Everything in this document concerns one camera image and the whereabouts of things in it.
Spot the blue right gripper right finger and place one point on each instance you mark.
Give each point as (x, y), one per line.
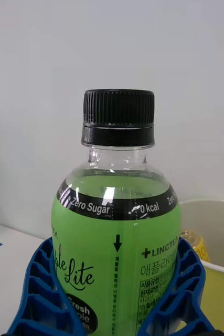
(187, 288)

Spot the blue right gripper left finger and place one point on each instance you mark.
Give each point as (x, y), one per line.
(42, 294)

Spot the green bottle with black cap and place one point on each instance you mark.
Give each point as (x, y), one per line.
(111, 236)

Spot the yellow-green plastic bin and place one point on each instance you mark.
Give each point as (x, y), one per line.
(219, 296)

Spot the yellow label plastic bottle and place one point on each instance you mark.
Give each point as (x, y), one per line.
(199, 246)

